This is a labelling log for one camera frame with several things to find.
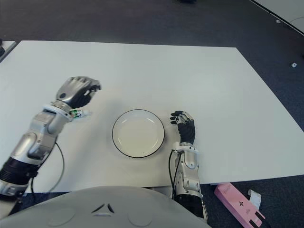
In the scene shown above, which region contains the white plate black rim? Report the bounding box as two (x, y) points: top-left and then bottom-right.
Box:
(112, 109), (166, 158)

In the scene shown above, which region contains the white neighbouring table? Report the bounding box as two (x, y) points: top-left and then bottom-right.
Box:
(249, 0), (304, 36)

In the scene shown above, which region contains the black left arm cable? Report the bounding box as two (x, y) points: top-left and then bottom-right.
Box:
(30, 142), (66, 193)

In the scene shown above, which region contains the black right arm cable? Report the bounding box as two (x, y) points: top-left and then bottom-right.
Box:
(168, 151), (181, 198)

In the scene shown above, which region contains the white paper slip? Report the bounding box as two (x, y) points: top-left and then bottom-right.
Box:
(247, 189), (262, 211)

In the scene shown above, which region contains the pink cardboard box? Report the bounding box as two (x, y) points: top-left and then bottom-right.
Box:
(213, 182), (266, 228)

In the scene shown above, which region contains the grey white robot torso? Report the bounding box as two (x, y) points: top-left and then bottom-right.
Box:
(0, 185), (212, 228)

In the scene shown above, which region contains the green white snack packet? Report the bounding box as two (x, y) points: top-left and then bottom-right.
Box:
(71, 108), (94, 119)

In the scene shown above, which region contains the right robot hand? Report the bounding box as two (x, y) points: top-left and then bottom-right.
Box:
(170, 110), (197, 145)

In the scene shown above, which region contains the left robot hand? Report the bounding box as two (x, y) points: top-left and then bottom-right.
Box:
(54, 76), (102, 109)

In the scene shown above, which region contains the grey side table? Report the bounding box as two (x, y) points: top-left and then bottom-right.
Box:
(0, 40), (17, 63)

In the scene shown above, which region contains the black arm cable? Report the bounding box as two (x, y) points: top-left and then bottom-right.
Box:
(168, 151), (181, 198)
(30, 142), (66, 193)

